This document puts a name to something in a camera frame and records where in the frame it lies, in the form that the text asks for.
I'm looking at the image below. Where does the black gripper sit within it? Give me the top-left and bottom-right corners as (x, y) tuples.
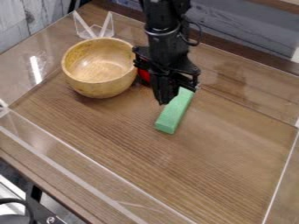
(133, 29), (200, 105)

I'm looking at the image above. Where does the green rectangular block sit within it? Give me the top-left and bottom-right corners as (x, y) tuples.
(153, 87), (193, 134)

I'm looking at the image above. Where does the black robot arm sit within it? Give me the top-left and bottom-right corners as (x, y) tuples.
(132, 0), (201, 105)

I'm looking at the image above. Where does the brown wooden bowl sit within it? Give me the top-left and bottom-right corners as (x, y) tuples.
(60, 38), (136, 99)

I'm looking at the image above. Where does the red toy strawberry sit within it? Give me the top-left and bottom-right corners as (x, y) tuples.
(135, 58), (151, 83)

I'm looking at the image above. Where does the clear acrylic tray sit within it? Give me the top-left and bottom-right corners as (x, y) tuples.
(0, 17), (299, 224)

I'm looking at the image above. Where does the clear acrylic corner bracket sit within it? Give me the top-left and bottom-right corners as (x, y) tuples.
(72, 11), (115, 39)

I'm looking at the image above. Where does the black table leg bracket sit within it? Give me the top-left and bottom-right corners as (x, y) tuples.
(25, 184), (66, 224)

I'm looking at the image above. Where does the black cable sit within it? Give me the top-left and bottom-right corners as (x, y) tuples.
(0, 198), (38, 224)

